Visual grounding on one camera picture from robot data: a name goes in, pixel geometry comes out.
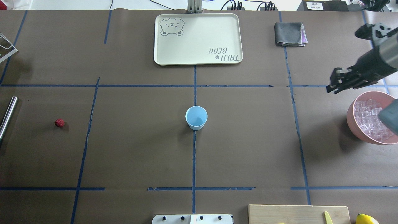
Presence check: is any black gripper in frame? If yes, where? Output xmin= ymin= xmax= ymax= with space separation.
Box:
xmin=326 ymin=49 xmax=397 ymax=94

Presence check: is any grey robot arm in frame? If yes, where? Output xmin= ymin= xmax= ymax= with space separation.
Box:
xmin=326 ymin=35 xmax=398 ymax=137

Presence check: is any pile of clear ice cubes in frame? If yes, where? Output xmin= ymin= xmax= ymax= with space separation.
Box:
xmin=354 ymin=99 xmax=394 ymax=141

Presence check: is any light blue plastic cup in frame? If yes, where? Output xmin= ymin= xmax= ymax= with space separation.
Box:
xmin=185 ymin=106 xmax=208 ymax=131

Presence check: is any pink plastic bowl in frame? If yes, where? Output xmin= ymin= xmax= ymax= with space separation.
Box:
xmin=347 ymin=91 xmax=398 ymax=145

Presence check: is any folded grey cloth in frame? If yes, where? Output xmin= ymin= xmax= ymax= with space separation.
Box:
xmin=274 ymin=22 xmax=308 ymax=47

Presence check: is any yellow lemon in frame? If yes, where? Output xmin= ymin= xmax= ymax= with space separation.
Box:
xmin=355 ymin=213 xmax=379 ymax=224

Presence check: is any yellow plastic knife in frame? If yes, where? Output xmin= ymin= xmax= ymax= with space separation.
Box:
xmin=324 ymin=211 xmax=333 ymax=224

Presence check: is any cream bear serving tray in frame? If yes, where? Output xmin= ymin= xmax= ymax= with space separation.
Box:
xmin=154 ymin=13 xmax=243 ymax=66

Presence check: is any wooden cutting board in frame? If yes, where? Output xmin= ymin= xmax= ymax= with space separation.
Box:
xmin=248 ymin=204 xmax=351 ymax=224

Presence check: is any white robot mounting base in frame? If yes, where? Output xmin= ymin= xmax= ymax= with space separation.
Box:
xmin=152 ymin=214 xmax=234 ymax=224

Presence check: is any red strawberry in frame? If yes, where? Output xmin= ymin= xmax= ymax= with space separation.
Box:
xmin=54 ymin=119 xmax=65 ymax=128

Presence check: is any steel muddler with black tip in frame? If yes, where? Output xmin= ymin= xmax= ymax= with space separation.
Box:
xmin=0 ymin=96 xmax=19 ymax=142

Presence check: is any wire cup rack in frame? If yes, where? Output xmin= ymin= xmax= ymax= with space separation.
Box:
xmin=0 ymin=33 xmax=18 ymax=63

